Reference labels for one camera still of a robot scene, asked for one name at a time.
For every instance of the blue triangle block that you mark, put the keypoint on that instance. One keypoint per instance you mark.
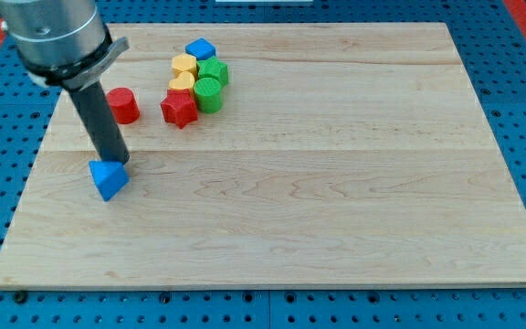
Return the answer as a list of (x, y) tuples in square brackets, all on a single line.
[(108, 177)]

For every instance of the wooden board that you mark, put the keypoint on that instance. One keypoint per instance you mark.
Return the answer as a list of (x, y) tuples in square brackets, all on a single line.
[(344, 157)]

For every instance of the green cylinder block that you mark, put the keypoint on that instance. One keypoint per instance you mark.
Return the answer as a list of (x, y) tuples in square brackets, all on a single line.
[(208, 95)]

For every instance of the red star block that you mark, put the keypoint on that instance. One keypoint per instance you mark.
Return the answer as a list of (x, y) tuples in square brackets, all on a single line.
[(179, 108)]

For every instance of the green star block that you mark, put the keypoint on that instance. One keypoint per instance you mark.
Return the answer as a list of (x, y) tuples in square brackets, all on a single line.
[(213, 68)]

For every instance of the yellow heart block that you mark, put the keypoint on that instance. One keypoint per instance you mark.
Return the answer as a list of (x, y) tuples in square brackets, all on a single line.
[(183, 81)]

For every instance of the yellow hexagon block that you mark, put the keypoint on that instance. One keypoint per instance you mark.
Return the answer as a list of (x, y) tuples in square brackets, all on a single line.
[(184, 63)]

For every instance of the blue cube block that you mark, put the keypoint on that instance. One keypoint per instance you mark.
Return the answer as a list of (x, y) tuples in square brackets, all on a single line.
[(201, 49)]

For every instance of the red cylinder block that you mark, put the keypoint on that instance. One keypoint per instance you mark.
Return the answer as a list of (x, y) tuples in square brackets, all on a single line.
[(123, 105)]

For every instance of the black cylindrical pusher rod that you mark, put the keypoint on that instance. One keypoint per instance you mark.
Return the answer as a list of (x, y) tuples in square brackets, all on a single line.
[(96, 115)]

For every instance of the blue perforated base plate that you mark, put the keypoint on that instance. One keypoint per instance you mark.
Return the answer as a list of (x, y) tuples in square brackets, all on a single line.
[(494, 52)]

